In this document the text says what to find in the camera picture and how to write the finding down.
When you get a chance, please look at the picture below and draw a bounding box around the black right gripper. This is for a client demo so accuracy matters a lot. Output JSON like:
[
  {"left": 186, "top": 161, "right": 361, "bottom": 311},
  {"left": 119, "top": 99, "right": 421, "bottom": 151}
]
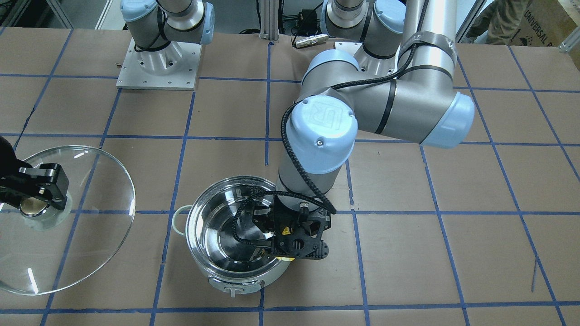
[{"left": 0, "top": 137, "right": 69, "bottom": 211}]

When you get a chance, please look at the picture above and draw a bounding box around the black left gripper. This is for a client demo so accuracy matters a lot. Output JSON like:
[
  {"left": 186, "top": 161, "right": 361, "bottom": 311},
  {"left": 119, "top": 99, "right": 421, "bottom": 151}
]
[{"left": 242, "top": 197, "right": 331, "bottom": 260}]

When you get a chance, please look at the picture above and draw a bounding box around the yellow corn cob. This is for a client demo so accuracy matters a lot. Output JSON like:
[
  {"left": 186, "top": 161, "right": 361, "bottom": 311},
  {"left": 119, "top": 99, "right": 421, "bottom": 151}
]
[{"left": 276, "top": 226, "right": 295, "bottom": 262}]

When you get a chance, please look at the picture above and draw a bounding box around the glass pot lid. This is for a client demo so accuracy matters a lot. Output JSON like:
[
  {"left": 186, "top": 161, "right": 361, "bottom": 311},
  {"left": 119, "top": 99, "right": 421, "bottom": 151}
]
[{"left": 0, "top": 146, "right": 136, "bottom": 296}]

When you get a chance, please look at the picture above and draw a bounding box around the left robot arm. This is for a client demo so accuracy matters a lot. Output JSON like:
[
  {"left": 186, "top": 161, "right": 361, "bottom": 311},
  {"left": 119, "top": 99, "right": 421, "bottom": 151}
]
[{"left": 231, "top": 0, "right": 474, "bottom": 259}]

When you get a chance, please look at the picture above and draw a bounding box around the pale green cooking pot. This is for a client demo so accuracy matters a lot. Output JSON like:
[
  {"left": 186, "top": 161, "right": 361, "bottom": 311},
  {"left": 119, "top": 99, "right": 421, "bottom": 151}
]
[{"left": 176, "top": 175, "right": 290, "bottom": 297}]

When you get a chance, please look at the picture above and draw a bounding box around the silver metal connector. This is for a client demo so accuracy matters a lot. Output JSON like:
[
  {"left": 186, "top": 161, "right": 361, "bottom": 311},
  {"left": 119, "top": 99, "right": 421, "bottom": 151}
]
[{"left": 293, "top": 34, "right": 329, "bottom": 49}]

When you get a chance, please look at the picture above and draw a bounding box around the black power adapter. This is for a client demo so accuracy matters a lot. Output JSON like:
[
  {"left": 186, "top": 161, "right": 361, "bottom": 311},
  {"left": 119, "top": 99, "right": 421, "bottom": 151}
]
[{"left": 298, "top": 9, "right": 318, "bottom": 35}]

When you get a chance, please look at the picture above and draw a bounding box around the cardboard box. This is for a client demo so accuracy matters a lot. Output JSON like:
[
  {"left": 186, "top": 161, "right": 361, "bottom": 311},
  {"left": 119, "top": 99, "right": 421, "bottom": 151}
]
[{"left": 511, "top": 0, "right": 580, "bottom": 46}]

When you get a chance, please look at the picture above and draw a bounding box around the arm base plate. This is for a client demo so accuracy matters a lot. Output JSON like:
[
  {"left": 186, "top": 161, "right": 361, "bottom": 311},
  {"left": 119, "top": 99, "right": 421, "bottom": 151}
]
[
  {"left": 334, "top": 41, "right": 362, "bottom": 56},
  {"left": 116, "top": 40, "right": 203, "bottom": 91}
]

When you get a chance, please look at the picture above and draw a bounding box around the aluminium frame post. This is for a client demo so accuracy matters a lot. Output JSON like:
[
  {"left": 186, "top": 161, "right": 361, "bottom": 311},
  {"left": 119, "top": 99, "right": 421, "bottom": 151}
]
[{"left": 258, "top": 0, "right": 280, "bottom": 43}]

